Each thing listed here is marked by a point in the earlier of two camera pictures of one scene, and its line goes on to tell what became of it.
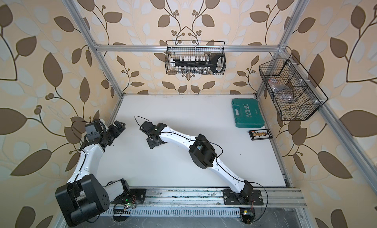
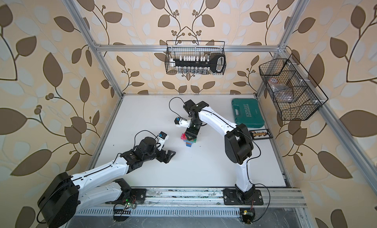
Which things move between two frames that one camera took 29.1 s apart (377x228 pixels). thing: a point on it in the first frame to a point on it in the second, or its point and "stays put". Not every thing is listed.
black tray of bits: x=260 y=134 stays put
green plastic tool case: x=247 y=113 stays put
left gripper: x=118 y=131 to x=169 y=157
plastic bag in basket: x=283 y=92 stays put
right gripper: x=150 y=143 to x=192 y=133
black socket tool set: x=215 y=63 stays put
